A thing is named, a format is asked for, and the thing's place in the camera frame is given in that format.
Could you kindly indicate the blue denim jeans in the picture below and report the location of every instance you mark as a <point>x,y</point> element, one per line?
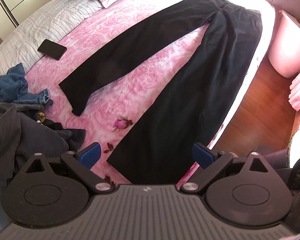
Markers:
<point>14,88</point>

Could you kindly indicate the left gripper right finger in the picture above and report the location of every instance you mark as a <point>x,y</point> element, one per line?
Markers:
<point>213,166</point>

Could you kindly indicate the pink bedside stool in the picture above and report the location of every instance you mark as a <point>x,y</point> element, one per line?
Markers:
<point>284,52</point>

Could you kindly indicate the black smartphone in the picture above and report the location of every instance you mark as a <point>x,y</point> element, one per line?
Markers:
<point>52,49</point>

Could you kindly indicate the dark grey striped garment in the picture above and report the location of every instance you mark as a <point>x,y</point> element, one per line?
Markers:
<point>21,136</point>

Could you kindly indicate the black trousers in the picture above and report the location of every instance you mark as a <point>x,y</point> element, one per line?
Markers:
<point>193,105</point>

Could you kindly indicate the pink rose bedspread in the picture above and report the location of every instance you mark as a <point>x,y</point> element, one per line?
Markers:
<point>147,79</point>

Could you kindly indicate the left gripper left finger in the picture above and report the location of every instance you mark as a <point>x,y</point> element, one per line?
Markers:
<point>80,164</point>

